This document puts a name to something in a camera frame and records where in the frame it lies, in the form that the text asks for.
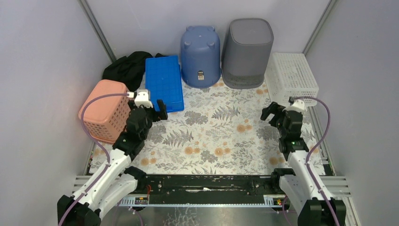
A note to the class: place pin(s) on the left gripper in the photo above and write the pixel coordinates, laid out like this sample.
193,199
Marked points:
151,111

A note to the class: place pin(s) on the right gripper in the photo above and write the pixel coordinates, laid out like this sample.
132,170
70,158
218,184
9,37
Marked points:
275,108

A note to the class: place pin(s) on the pink plastic basket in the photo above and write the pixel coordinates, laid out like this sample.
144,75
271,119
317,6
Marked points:
106,118

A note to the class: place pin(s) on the white plastic basket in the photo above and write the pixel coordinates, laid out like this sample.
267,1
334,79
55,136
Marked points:
289,75

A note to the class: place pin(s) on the blue divided plastic tray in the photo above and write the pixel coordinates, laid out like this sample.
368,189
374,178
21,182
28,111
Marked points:
163,80

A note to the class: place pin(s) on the blue bucket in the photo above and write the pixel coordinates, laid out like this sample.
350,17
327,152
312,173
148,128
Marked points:
200,56

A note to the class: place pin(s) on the grey waste bin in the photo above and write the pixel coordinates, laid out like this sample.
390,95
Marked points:
246,51

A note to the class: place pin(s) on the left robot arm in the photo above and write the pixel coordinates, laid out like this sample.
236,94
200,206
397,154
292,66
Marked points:
109,168

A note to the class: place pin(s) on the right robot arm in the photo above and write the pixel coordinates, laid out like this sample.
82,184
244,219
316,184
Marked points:
308,195

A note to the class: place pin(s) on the black cloth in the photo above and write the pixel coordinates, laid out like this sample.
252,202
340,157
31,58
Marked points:
129,69

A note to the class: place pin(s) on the floral table mat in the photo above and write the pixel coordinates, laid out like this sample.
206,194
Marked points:
218,132

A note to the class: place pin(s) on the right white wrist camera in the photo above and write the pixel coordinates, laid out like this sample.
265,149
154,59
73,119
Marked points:
297,104

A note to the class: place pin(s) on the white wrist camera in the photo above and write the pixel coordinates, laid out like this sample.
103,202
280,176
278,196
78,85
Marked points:
141,98
297,104

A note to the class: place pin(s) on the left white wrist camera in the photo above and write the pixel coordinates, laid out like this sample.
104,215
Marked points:
141,98

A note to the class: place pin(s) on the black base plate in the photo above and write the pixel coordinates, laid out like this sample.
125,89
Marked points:
207,189

